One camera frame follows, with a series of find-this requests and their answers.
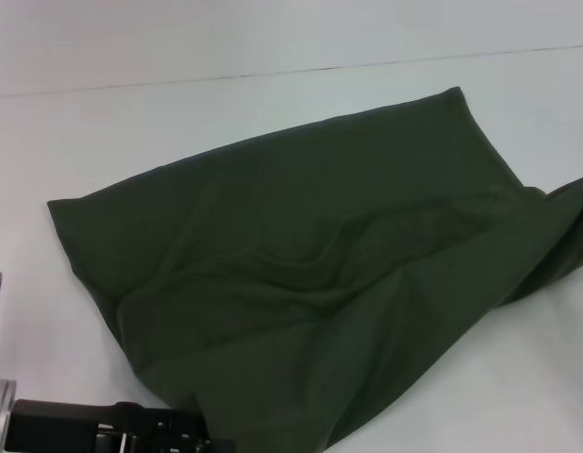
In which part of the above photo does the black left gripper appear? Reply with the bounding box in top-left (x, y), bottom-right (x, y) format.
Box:
top-left (3, 394), bottom-right (237, 453)

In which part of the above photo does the dark green printed T-shirt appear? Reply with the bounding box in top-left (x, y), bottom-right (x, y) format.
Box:
top-left (46, 86), bottom-right (583, 453)

